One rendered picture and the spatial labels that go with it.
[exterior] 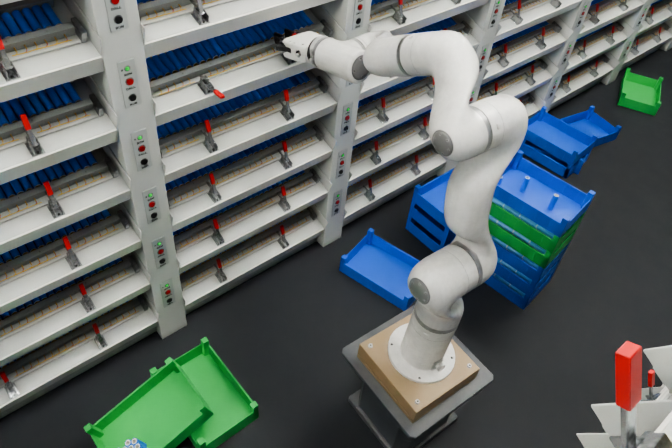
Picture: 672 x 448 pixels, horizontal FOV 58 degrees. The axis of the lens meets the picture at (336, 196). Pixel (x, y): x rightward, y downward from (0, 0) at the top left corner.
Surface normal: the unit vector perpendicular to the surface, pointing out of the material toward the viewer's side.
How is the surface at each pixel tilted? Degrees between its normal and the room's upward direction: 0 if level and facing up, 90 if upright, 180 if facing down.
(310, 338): 0
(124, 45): 90
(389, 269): 0
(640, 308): 0
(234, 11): 18
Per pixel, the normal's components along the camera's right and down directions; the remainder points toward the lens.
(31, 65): 0.28, -0.51
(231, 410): 0.08, -0.72
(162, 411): -0.16, -0.56
